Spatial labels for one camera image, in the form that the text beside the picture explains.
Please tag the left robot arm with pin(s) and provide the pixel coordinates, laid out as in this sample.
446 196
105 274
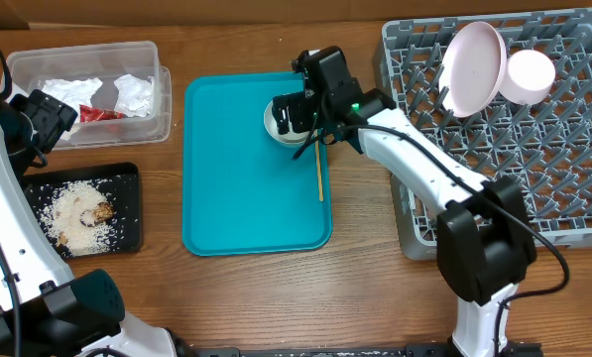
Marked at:
44 309

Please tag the white paper napkin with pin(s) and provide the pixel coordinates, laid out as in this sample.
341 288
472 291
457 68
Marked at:
73 93

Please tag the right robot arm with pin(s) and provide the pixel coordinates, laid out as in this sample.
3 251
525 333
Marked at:
483 249

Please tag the wooden chopstick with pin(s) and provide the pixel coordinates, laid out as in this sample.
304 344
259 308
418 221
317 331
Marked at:
318 168

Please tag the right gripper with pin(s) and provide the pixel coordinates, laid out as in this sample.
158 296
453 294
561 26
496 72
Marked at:
302 97

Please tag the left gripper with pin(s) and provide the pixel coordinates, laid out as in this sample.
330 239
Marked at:
54 117

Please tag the large white plate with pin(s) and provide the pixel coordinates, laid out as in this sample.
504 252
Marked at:
473 68

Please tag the spilled rice pile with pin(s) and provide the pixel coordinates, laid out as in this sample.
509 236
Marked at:
59 218

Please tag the grey dishwasher rack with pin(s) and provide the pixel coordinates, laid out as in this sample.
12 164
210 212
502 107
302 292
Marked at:
546 148

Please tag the brown food scrap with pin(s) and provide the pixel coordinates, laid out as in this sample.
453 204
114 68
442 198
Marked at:
99 214

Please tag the black plastic tray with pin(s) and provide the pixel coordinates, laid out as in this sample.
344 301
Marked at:
125 186

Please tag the clear plastic storage bin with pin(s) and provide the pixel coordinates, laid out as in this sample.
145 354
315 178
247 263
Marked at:
30 70

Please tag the teal plastic serving tray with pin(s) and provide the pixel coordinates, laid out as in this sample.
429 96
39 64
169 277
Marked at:
243 192

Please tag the small white plate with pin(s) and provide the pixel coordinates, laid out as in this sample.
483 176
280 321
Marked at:
529 77

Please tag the red candy wrapper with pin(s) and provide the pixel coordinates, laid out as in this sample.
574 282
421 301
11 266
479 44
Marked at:
91 114

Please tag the grey bowl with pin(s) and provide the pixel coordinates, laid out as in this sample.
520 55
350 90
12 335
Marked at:
271 129

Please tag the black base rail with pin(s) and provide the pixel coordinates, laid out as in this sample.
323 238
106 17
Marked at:
411 350

